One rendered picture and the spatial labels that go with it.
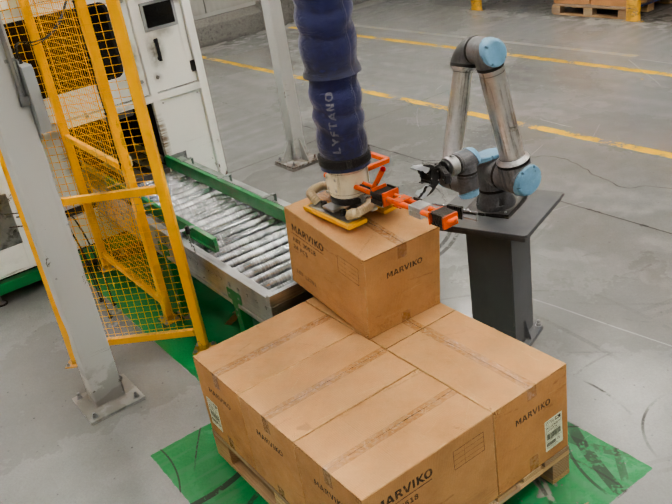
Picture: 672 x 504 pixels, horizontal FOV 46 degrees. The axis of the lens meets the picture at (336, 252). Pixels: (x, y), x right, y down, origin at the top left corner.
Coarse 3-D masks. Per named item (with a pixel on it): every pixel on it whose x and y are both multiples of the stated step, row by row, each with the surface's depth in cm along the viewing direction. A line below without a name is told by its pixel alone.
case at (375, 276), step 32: (320, 192) 363; (288, 224) 356; (320, 224) 338; (384, 224) 334; (416, 224) 332; (320, 256) 341; (352, 256) 317; (384, 256) 317; (416, 256) 328; (320, 288) 353; (352, 288) 327; (384, 288) 325; (416, 288) 337; (352, 320) 338; (384, 320) 333
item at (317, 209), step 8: (304, 208) 349; (312, 208) 345; (320, 208) 343; (320, 216) 340; (328, 216) 335; (336, 216) 333; (344, 216) 332; (360, 216) 331; (336, 224) 331; (344, 224) 326; (352, 224) 325; (360, 224) 327
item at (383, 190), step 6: (378, 186) 321; (384, 186) 323; (390, 186) 321; (372, 192) 317; (378, 192) 318; (384, 192) 317; (390, 192) 315; (396, 192) 317; (372, 198) 320; (378, 198) 317; (384, 198) 314; (378, 204) 317; (384, 204) 315; (390, 204) 317
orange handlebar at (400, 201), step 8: (384, 160) 351; (368, 168) 347; (368, 184) 329; (368, 192) 323; (392, 200) 311; (400, 200) 309; (408, 200) 309; (400, 208) 308; (432, 208) 299; (456, 216) 290; (448, 224) 289
